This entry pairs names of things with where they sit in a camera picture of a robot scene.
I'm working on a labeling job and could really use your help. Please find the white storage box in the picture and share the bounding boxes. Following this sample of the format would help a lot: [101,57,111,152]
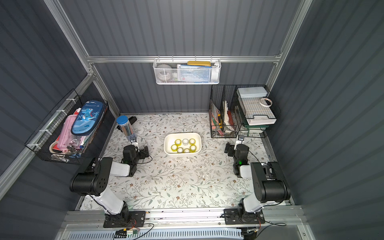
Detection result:
[164,133,202,157]

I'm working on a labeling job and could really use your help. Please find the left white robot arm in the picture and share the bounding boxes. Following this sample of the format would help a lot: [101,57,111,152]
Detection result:
[69,140,150,217]

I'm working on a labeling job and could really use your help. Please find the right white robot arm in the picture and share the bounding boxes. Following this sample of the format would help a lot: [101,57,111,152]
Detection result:
[225,135,291,216]

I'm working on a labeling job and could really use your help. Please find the white tape roll in basket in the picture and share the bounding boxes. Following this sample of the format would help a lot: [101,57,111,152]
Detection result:
[154,64,173,82]

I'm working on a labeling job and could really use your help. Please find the blue lid pencil tube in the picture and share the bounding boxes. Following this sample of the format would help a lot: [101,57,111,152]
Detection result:
[116,116,137,143]

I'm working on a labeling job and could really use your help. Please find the floral table mat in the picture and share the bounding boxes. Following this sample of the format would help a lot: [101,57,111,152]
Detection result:
[79,113,287,211]

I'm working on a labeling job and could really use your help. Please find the blue dinosaur pencil case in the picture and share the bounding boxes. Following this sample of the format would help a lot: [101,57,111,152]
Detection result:
[71,100,107,136]

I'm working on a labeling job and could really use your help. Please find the pink pencil case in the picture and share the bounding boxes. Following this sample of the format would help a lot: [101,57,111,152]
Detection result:
[57,115,77,151]

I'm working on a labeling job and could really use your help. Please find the small circuit board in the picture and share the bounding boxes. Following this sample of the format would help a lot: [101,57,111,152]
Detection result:
[113,229,140,239]

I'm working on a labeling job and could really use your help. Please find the blue white packet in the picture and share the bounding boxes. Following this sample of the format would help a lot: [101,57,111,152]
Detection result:
[177,64,212,83]

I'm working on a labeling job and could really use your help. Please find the black wire desk organizer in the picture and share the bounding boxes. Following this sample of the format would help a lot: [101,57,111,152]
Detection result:
[209,85,281,138]

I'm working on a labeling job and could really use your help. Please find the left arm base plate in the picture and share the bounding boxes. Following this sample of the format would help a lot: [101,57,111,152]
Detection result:
[103,211,146,228]

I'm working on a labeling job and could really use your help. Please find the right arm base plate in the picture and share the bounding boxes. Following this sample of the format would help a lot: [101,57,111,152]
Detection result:
[221,209,266,225]

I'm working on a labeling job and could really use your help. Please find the black wire side basket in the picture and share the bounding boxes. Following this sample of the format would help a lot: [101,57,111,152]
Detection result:
[25,90,109,165]

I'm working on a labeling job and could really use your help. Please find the white wire wall basket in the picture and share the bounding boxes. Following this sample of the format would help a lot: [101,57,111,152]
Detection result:
[153,60,222,85]

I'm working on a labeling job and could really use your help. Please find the yellow item in wall basket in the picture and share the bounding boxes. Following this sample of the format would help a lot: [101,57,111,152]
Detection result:
[187,61,211,67]

